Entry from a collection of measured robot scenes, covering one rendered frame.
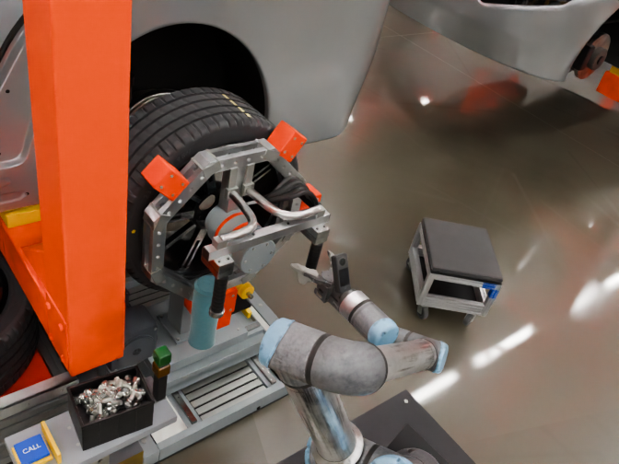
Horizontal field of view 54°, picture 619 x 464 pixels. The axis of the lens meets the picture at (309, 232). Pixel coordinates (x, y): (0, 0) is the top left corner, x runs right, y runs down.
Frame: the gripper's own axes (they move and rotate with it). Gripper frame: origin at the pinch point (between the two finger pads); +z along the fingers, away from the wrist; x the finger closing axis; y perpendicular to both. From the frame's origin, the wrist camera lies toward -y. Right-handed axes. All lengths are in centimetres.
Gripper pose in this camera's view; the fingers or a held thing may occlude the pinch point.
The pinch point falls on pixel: (309, 255)
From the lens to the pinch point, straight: 190.8
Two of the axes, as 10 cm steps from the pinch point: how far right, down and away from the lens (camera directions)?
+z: -6.1, -5.8, 5.4
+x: 7.7, -2.6, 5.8
